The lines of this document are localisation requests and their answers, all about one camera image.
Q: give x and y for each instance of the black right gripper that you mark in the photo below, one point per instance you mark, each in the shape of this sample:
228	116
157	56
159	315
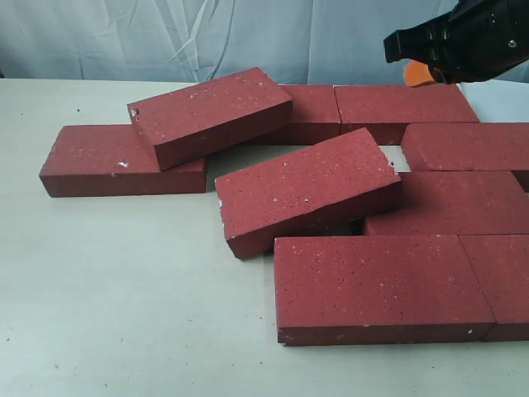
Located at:
475	42

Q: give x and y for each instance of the red brick right second row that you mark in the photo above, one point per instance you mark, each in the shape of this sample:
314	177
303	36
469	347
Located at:
483	146

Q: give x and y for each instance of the red brick right third row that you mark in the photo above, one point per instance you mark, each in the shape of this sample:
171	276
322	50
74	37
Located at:
455	203

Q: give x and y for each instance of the red brick front large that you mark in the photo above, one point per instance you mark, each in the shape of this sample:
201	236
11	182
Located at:
377	290

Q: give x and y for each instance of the pale blue backdrop curtain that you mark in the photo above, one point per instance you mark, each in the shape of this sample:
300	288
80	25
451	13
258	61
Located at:
294	42

